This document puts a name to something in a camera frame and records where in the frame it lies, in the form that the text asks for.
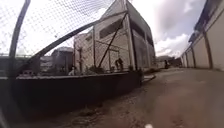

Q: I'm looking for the group of people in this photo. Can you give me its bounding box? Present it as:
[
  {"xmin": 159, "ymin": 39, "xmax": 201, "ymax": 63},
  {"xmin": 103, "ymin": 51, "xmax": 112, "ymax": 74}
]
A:
[{"xmin": 114, "ymin": 57, "xmax": 125, "ymax": 72}]

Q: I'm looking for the grey concrete building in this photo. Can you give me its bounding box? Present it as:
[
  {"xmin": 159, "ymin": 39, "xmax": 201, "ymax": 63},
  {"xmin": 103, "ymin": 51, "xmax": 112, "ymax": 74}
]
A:
[{"xmin": 73, "ymin": 0, "xmax": 157, "ymax": 73}]

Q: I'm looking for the low grey building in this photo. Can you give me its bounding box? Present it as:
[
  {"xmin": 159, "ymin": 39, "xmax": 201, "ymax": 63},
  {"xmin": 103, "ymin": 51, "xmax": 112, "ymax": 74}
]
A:
[{"xmin": 39, "ymin": 46, "xmax": 75, "ymax": 76}]

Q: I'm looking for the person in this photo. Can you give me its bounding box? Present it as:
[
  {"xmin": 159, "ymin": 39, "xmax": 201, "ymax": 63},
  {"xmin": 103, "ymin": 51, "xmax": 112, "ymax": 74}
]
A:
[{"xmin": 163, "ymin": 59, "xmax": 170, "ymax": 70}]

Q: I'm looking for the chain-link fence on dark wall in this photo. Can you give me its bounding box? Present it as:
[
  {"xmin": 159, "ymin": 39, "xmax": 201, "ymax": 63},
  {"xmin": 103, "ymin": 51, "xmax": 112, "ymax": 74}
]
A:
[{"xmin": 0, "ymin": 0, "xmax": 145, "ymax": 125}]

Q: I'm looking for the long pale wall building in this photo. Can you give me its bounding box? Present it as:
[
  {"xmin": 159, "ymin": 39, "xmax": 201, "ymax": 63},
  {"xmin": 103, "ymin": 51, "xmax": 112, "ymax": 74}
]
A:
[{"xmin": 180, "ymin": 0, "xmax": 224, "ymax": 72}]

